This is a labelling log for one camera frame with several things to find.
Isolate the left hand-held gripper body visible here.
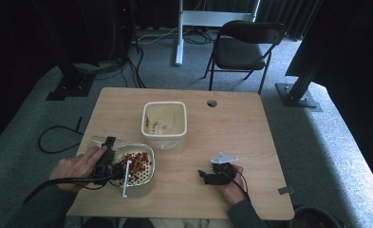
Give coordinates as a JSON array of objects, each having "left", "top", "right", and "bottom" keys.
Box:
[{"left": 91, "top": 146, "right": 133, "bottom": 200}]

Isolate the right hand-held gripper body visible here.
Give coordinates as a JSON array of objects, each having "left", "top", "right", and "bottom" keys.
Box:
[{"left": 209, "top": 152, "right": 240, "bottom": 186}]

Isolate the person's right hand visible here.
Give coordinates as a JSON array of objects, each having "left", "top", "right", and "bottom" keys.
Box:
[{"left": 217, "top": 163, "right": 249, "bottom": 206}]

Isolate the person's left hand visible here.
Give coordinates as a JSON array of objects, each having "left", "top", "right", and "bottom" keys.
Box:
[{"left": 48, "top": 145, "right": 108, "bottom": 193}]

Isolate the pile of red dried berries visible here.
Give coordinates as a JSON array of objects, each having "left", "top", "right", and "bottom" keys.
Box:
[{"left": 119, "top": 151, "right": 152, "bottom": 185}]

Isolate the clear printed bag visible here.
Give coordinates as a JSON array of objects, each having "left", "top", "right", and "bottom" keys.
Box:
[{"left": 144, "top": 113, "right": 183, "bottom": 136}]

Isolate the white square plastic container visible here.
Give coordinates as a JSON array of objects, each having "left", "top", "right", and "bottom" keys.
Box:
[{"left": 140, "top": 101, "right": 189, "bottom": 152}]

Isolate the black metal stand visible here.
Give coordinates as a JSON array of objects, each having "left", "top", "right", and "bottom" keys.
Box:
[
  {"left": 31, "top": 0, "right": 97, "bottom": 102},
  {"left": 274, "top": 53, "right": 324, "bottom": 113}
]

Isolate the black round bin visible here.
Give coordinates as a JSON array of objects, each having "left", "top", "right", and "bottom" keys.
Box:
[{"left": 289, "top": 204, "right": 345, "bottom": 228}]

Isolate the black computer tower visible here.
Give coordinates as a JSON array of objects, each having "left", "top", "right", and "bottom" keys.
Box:
[{"left": 100, "top": 0, "right": 135, "bottom": 62}]

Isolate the black folding chair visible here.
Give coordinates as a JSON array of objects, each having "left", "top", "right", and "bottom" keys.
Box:
[{"left": 202, "top": 19, "right": 288, "bottom": 96}]

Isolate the dark curtain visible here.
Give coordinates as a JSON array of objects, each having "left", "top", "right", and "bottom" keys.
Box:
[{"left": 256, "top": 0, "right": 323, "bottom": 41}]

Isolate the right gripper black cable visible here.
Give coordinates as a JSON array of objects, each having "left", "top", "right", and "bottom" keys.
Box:
[{"left": 222, "top": 167, "right": 252, "bottom": 203}]

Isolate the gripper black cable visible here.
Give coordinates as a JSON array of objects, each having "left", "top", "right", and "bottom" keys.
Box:
[
  {"left": 222, "top": 167, "right": 252, "bottom": 203},
  {"left": 22, "top": 170, "right": 121, "bottom": 205}
]

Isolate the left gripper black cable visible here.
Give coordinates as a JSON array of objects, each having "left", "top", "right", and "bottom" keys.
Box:
[{"left": 22, "top": 170, "right": 121, "bottom": 205}]

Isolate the black looped floor cable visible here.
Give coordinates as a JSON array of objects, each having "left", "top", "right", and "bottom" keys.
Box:
[{"left": 37, "top": 116, "right": 84, "bottom": 155}]

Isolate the bundle of black floor cables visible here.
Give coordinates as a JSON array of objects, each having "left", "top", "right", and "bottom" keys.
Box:
[{"left": 73, "top": 29, "right": 148, "bottom": 89}]

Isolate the white floor cable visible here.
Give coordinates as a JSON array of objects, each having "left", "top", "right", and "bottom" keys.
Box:
[{"left": 132, "top": 26, "right": 179, "bottom": 46}]

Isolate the white desk frame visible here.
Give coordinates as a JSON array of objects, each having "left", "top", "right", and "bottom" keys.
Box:
[{"left": 175, "top": 0, "right": 262, "bottom": 67}]

